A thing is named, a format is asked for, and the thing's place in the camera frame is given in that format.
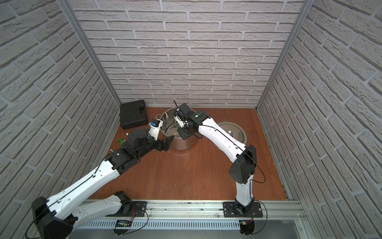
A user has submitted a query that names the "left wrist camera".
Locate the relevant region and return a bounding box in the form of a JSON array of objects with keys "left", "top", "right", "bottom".
[{"left": 148, "top": 119, "right": 163, "bottom": 140}]

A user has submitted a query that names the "aluminium mounting rail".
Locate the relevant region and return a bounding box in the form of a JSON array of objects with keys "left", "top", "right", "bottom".
[{"left": 59, "top": 199, "right": 307, "bottom": 221}]

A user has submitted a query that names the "stainless steel pot lid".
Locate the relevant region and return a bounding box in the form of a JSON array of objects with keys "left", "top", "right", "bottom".
[{"left": 218, "top": 121, "right": 248, "bottom": 144}]

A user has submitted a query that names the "left small electronics board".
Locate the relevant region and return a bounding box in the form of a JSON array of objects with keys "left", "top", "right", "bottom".
[{"left": 113, "top": 220, "right": 132, "bottom": 236}]

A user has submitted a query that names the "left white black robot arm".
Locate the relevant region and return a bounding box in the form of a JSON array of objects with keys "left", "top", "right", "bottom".
[{"left": 31, "top": 128, "right": 174, "bottom": 239}]

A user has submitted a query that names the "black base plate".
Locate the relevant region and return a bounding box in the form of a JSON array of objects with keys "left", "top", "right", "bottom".
[
  {"left": 222, "top": 201, "right": 263, "bottom": 218},
  {"left": 107, "top": 201, "right": 147, "bottom": 217}
]

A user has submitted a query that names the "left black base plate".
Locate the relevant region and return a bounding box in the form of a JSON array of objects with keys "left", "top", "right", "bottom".
[{"left": 107, "top": 201, "right": 147, "bottom": 217}]

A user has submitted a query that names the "green plastic tool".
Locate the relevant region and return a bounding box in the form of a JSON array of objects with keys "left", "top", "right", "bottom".
[{"left": 118, "top": 138, "right": 125, "bottom": 147}]

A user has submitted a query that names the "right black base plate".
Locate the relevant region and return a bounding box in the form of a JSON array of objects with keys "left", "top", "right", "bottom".
[{"left": 222, "top": 201, "right": 263, "bottom": 218}]

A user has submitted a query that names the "black plastic tool case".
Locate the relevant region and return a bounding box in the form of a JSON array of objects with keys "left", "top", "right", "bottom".
[{"left": 119, "top": 100, "right": 148, "bottom": 129}]

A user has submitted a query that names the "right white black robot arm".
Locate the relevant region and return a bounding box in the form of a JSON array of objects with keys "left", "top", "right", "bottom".
[{"left": 174, "top": 103, "right": 257, "bottom": 217}]

